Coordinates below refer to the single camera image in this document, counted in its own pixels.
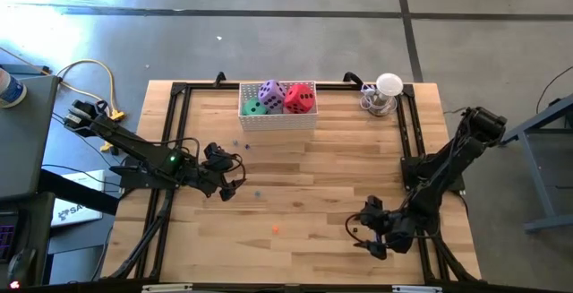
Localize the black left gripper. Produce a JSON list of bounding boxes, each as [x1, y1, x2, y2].
[[196, 151, 241, 203]]

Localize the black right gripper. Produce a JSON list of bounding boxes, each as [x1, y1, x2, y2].
[[353, 211, 417, 261]]

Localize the large green foam die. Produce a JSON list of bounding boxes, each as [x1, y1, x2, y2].
[[241, 97, 269, 116]]

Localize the large purple foam die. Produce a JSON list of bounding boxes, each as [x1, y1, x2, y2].
[[258, 79, 288, 112]]

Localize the large red foam die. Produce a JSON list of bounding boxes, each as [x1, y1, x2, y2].
[[284, 82, 316, 115]]

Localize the white perforated metal basket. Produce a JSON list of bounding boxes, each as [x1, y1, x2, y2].
[[237, 80, 320, 132]]

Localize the white mushroom table lamp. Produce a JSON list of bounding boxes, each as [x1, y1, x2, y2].
[[360, 73, 405, 118]]

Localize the white printed leaflet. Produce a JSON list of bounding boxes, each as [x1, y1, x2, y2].
[[49, 170, 105, 228]]

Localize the black desk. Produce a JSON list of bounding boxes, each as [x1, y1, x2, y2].
[[0, 168, 121, 288]]

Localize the grey desk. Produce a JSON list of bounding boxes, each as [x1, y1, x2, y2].
[[0, 63, 62, 200]]

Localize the black computer mouse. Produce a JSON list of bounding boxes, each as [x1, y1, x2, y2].
[[6, 247, 38, 285]]

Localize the backlit black keyboard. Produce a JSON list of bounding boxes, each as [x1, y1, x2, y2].
[[0, 220, 19, 263]]

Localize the white bottle with blue label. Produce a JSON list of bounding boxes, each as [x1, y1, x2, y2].
[[0, 67, 28, 109]]

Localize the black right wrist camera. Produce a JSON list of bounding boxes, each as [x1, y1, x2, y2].
[[363, 195, 385, 217]]

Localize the silver bar bracket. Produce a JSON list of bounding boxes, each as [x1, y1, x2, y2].
[[141, 283, 193, 293], [392, 285, 443, 293]]

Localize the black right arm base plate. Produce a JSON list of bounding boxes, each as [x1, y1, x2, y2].
[[399, 156, 466, 194]]

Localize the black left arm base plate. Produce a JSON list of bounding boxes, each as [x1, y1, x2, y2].
[[109, 165, 180, 191]]

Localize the yellow extension cable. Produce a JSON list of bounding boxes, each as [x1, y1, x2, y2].
[[56, 58, 127, 153]]

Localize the black aluminium table frame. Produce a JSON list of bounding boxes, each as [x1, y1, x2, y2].
[[100, 72, 483, 285]]

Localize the white coiled lamp cable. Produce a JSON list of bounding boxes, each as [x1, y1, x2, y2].
[[360, 82, 381, 110]]

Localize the blue-grey metal table frame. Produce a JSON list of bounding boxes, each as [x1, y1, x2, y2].
[[500, 93, 573, 234]]

